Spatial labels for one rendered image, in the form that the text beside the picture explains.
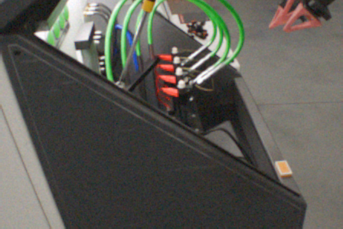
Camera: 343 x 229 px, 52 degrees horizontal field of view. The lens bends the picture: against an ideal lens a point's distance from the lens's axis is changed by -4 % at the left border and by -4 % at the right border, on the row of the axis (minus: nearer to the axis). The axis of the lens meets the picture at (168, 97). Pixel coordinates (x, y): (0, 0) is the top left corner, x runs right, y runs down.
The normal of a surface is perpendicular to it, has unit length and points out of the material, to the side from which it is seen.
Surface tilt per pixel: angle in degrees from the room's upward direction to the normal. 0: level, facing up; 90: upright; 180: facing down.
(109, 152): 90
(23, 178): 90
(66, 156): 90
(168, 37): 90
